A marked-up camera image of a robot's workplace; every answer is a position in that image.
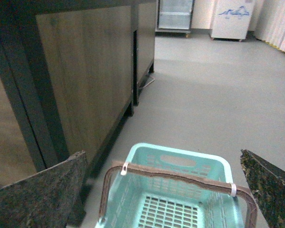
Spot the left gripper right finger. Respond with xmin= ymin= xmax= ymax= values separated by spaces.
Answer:
xmin=240 ymin=149 xmax=285 ymax=228

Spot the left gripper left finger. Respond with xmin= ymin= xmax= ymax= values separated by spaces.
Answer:
xmin=0 ymin=151 xmax=87 ymax=228

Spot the brown basket handle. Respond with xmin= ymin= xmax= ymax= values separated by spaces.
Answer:
xmin=98 ymin=161 xmax=257 ymax=228

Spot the light blue plastic basket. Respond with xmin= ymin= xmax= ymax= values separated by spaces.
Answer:
xmin=96 ymin=143 xmax=245 ymax=228

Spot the white curtain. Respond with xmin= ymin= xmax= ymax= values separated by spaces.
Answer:
xmin=254 ymin=0 xmax=285 ymax=52

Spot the white chest freezer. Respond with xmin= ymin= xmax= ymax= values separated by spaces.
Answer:
xmin=209 ymin=0 xmax=255 ymax=42

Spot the glass door fridge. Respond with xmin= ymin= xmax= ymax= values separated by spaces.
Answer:
xmin=155 ymin=0 xmax=195 ymax=38

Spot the white cable on floor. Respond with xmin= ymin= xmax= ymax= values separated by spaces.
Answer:
xmin=137 ymin=75 xmax=155 ymax=90

